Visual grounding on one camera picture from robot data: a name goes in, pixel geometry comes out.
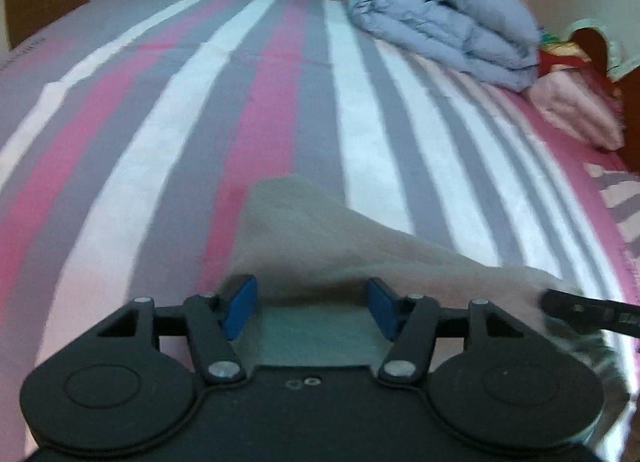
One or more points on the red colourful cloth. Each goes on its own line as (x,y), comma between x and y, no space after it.
(565,59)

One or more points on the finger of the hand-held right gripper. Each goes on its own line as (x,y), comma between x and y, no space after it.
(575,309)

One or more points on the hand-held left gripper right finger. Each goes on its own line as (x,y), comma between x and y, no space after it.
(382,307)

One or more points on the folded blue quilt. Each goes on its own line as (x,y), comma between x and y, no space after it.
(450,21)

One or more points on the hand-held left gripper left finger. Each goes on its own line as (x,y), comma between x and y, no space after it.
(240,307)

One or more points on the grey pants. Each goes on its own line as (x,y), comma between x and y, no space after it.
(350,252)

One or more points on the pink padded cloth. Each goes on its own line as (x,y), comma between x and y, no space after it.
(575,111)

